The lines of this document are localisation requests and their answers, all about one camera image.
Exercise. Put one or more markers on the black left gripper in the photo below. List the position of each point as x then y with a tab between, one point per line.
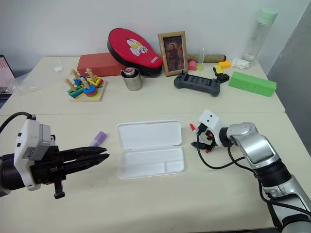
48	170

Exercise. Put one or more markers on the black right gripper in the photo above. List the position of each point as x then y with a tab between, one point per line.
205	137

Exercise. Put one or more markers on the red marker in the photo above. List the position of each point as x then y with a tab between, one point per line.
193	127

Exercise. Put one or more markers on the white plastic pencil case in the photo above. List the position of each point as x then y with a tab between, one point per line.
150	150

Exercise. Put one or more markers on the dark grey game controller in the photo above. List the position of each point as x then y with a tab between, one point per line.
196	83

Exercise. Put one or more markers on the wooden shape stacking toy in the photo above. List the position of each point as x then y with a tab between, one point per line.
87	89

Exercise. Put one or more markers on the small black object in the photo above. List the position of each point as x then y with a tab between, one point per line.
223	77

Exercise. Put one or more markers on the yellow black sponge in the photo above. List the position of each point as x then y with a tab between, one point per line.
218	69

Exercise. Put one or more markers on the green foam block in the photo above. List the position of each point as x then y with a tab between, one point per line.
252	85

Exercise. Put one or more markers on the small pink object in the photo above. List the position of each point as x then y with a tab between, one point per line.
192	65

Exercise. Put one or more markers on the orange yellow toy block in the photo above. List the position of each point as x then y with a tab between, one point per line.
224	64

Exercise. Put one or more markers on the clear tube with yellow base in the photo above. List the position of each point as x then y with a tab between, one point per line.
200	60

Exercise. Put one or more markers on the rolled brown mat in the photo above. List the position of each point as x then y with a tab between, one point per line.
213	57

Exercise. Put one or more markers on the stainless steel cup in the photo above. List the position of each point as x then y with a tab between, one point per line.
133	82

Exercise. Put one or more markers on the clear plastic bag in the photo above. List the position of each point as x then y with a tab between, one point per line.
36	80

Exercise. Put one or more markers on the crumpled white tissue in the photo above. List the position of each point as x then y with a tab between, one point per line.
240	63

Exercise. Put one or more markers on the small white packet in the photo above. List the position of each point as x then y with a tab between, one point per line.
58	69

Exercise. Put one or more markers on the red rectangular box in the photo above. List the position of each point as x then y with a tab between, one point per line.
97	64

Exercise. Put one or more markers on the red white item in cup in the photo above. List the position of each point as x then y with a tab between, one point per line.
128	72

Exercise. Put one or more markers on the open laptop with pink screen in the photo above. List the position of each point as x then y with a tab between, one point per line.
5	72

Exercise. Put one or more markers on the red oval pad with cartoon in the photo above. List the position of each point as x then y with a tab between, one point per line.
126	46

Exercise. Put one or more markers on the clear bottle with green lid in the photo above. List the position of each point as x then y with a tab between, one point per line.
257	36

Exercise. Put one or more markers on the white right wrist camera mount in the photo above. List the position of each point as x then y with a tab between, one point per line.
211	121

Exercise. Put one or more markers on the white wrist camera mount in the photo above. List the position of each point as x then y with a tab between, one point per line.
26	136
211	121

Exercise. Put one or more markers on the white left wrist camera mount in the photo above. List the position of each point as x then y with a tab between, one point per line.
26	136

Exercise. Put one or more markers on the wooden picture frame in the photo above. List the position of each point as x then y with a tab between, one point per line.
173	54

